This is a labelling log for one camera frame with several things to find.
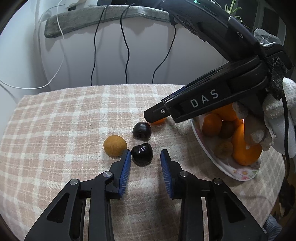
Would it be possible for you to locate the large orange in plate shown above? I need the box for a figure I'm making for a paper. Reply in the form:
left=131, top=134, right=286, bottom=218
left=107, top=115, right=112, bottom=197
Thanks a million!
left=231, top=124, right=262, bottom=166

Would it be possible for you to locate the brown kiwi on cloth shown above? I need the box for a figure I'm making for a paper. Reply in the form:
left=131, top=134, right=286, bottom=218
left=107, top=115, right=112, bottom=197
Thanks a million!
left=103, top=135, right=127, bottom=158

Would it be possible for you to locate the grey sill mat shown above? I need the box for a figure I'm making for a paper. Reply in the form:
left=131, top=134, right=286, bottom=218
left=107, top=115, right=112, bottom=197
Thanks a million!
left=44, top=5, right=170, bottom=39

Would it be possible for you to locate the potted spider plant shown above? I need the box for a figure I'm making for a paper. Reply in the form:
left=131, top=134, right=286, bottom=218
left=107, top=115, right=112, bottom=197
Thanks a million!
left=224, top=0, right=243, bottom=24

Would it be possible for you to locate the white cable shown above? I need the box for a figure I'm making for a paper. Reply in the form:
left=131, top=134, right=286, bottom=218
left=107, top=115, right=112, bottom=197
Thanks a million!
left=0, top=0, right=67, bottom=90

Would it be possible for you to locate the dark plum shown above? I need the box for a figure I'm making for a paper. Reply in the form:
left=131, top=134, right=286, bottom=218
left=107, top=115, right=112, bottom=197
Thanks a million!
left=131, top=143, right=153, bottom=167
left=132, top=121, right=152, bottom=140

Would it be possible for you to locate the black cable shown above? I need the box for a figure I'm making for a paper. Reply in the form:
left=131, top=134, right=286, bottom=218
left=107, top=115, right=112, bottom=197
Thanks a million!
left=152, top=24, right=177, bottom=84
left=120, top=4, right=134, bottom=84
left=90, top=5, right=108, bottom=87

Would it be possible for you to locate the black cable left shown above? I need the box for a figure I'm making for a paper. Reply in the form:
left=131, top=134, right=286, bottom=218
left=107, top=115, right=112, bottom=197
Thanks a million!
left=90, top=5, right=108, bottom=87

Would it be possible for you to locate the large orange with stem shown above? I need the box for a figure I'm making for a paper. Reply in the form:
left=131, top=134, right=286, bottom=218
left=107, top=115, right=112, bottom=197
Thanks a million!
left=212, top=104, right=238, bottom=121

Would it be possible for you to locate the white gloved right hand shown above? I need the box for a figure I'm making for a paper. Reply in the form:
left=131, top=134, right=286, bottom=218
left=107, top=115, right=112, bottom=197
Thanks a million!
left=232, top=78, right=295, bottom=158

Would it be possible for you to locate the small mandarin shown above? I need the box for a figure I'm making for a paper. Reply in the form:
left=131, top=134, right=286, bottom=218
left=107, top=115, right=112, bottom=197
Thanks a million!
left=152, top=118, right=166, bottom=126
left=202, top=113, right=222, bottom=137

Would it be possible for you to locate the beige plaid tablecloth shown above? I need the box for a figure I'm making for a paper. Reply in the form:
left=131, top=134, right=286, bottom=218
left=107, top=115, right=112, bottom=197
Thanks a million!
left=1, top=84, right=285, bottom=240

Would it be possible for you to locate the white power adapter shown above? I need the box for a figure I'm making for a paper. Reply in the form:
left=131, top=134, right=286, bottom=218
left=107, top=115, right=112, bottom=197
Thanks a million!
left=65, top=0, right=98, bottom=9

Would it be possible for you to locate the kiwi in plate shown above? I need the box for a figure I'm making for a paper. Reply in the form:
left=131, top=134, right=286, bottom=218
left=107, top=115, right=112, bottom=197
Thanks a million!
left=214, top=141, right=233, bottom=159

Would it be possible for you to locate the white floral plate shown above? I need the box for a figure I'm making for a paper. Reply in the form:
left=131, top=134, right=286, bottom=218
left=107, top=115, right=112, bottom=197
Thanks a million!
left=190, top=114, right=261, bottom=182

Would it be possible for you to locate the black cable right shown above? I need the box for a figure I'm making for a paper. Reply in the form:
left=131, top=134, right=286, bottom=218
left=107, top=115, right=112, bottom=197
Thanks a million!
left=152, top=24, right=177, bottom=84

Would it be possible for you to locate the black cable middle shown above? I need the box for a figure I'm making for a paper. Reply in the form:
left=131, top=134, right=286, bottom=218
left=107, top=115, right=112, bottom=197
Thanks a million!
left=120, top=4, right=134, bottom=84

